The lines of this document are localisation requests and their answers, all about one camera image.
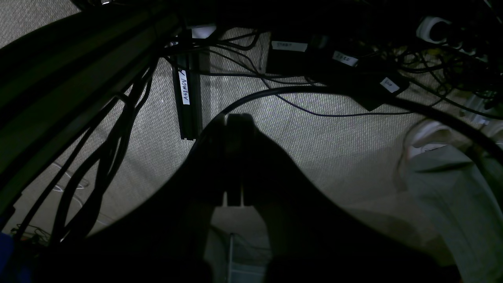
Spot black bar with white label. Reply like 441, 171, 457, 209
169, 51, 202, 140

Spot grey trouser leg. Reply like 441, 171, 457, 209
401, 145, 503, 283

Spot white power strip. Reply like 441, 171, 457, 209
415, 16, 488, 63

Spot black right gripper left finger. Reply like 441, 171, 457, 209
130, 115, 224, 283

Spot black cable bundle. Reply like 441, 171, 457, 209
12, 55, 158, 244

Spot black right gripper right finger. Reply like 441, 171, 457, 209
228, 114, 346, 283

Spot thin black floor cable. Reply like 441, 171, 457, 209
165, 43, 444, 118

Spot thick black looping cable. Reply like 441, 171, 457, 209
202, 86, 503, 165

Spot black labelled power adapters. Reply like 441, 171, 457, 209
266, 32, 410, 111

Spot white shoe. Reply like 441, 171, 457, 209
404, 119, 464, 164

